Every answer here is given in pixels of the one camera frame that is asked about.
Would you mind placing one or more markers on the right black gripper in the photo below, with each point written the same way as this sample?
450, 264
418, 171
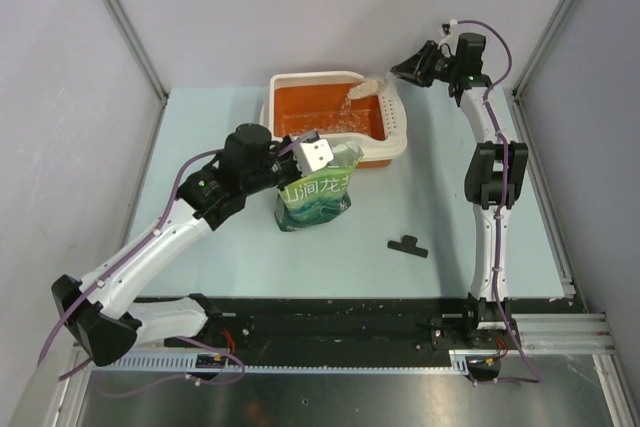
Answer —
417, 67

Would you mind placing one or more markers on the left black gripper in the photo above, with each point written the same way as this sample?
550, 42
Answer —
295, 170

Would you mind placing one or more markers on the green litter bag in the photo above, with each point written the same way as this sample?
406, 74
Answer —
320, 197

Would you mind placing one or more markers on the clear plastic scoop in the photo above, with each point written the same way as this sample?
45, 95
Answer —
369, 86

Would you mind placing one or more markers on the orange and cream litter box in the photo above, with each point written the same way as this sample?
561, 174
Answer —
376, 153

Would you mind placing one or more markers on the black bag clip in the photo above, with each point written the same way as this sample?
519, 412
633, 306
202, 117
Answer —
409, 245

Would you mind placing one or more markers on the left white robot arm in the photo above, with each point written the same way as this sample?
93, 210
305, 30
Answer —
101, 310

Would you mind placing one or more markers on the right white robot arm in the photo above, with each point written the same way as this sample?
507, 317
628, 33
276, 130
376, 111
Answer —
492, 185

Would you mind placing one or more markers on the beige cat litter granules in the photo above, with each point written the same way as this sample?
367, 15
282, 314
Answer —
325, 108

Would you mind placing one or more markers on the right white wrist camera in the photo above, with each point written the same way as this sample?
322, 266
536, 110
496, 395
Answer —
447, 29

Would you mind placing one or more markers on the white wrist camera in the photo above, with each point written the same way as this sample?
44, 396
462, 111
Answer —
313, 156
447, 29

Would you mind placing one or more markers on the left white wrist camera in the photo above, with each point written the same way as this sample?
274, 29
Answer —
313, 156

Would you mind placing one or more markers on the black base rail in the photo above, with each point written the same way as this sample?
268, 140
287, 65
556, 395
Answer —
349, 332

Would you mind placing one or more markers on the right aluminium frame post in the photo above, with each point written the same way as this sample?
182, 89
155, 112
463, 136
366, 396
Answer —
552, 30

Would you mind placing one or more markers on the aluminium frame post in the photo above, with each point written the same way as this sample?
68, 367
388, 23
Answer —
119, 16
552, 30

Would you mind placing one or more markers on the white slotted cable duct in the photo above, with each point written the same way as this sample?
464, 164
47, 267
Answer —
451, 362

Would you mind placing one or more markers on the left aluminium frame post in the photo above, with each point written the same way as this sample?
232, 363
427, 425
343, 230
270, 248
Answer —
119, 16

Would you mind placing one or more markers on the aluminium side rail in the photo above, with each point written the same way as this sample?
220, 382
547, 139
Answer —
563, 327

